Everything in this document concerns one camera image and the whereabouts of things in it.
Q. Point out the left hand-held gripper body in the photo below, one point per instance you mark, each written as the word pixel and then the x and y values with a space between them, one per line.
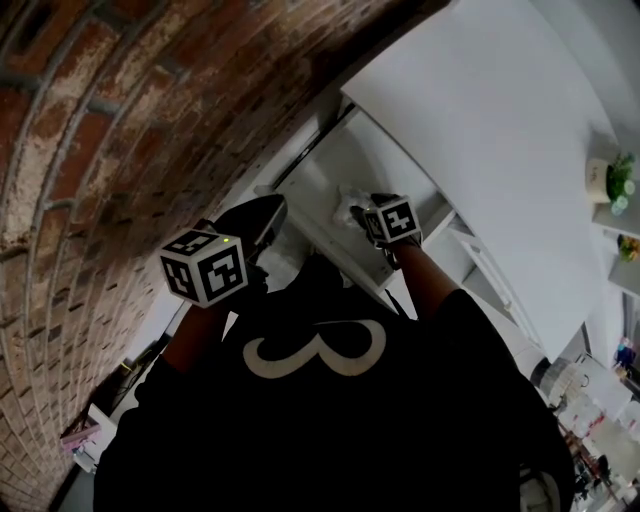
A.
pixel 205 267

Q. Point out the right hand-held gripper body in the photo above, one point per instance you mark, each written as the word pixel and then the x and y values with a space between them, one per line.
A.
pixel 395 222

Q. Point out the white cloth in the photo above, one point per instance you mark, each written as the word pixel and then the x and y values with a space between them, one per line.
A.
pixel 347 205

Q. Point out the white drawer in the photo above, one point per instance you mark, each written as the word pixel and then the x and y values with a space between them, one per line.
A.
pixel 320 170

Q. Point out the person's left forearm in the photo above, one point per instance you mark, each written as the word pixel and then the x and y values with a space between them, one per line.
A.
pixel 197 335

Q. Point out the person's right forearm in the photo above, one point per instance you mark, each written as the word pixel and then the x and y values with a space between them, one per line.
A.
pixel 425 280

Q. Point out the white desk cabinet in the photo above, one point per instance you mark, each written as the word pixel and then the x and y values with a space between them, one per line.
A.
pixel 500 150

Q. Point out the person's black printed shirt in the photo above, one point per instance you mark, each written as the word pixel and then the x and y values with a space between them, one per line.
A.
pixel 325 425

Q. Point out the potted plant with blue flowers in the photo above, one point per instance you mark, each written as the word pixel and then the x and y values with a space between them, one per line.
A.
pixel 612 180

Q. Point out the white shelf unit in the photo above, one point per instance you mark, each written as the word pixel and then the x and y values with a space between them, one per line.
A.
pixel 625 240

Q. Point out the potted plant with orange flowers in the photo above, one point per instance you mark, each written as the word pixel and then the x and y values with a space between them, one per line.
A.
pixel 630 248

